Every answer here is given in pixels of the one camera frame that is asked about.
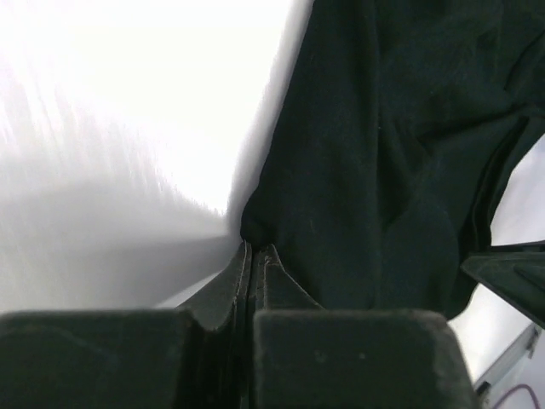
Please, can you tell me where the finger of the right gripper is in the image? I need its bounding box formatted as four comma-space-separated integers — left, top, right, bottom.
462, 241, 545, 327

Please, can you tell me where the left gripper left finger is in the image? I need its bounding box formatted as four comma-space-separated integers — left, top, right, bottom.
1, 243, 252, 408

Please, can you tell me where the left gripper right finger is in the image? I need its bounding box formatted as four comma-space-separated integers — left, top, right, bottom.
250, 246, 479, 408

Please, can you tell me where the black t-shirt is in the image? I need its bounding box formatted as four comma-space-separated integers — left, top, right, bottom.
241, 1, 544, 318

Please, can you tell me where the aluminium frame rail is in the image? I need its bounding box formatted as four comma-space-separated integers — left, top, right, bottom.
473, 324, 542, 401

